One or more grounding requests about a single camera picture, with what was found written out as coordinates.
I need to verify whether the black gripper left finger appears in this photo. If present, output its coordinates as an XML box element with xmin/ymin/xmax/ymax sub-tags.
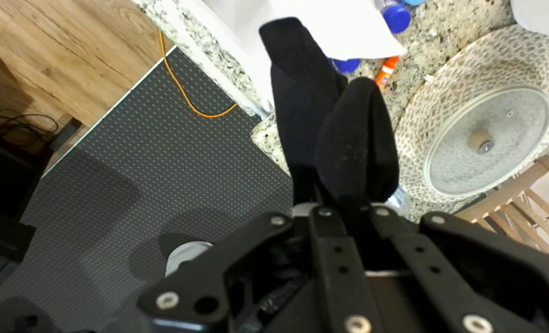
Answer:
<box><xmin>139</xmin><ymin>207</ymin><xmax>377</xmax><ymax>333</ymax></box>

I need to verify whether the wooden chair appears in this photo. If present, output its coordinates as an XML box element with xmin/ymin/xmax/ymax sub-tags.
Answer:
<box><xmin>458</xmin><ymin>154</ymin><xmax>549</xmax><ymax>254</ymax></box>

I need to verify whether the grey floor mat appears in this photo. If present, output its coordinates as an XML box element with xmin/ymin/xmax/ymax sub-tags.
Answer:
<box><xmin>0</xmin><ymin>65</ymin><xmax>292</xmax><ymax>307</ymax></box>

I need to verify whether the glass plate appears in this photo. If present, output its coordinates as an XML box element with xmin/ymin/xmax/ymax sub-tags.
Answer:
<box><xmin>425</xmin><ymin>87</ymin><xmax>549</xmax><ymax>196</ymax></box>

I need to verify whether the round woven placemat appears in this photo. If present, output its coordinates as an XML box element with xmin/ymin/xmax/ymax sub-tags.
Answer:
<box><xmin>396</xmin><ymin>24</ymin><xmax>549</xmax><ymax>217</ymax></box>

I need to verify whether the white paper bag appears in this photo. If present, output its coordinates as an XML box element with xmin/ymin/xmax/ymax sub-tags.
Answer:
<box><xmin>203</xmin><ymin>0</ymin><xmax>407</xmax><ymax>59</ymax></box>

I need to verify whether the white paper towel roll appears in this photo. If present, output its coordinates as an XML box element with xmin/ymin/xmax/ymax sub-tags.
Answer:
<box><xmin>510</xmin><ymin>0</ymin><xmax>549</xmax><ymax>35</ymax></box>

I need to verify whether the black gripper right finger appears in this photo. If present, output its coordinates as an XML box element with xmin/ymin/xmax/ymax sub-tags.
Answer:
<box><xmin>368</xmin><ymin>205</ymin><xmax>549</xmax><ymax>333</ymax></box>

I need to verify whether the water bottle middle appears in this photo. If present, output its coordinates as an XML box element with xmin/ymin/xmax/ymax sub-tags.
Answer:
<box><xmin>375</xmin><ymin>0</ymin><xmax>412</xmax><ymax>33</ymax></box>

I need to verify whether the orange marker pen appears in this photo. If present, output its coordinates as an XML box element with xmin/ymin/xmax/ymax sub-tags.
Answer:
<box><xmin>373</xmin><ymin>57</ymin><xmax>399</xmax><ymax>89</ymax></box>

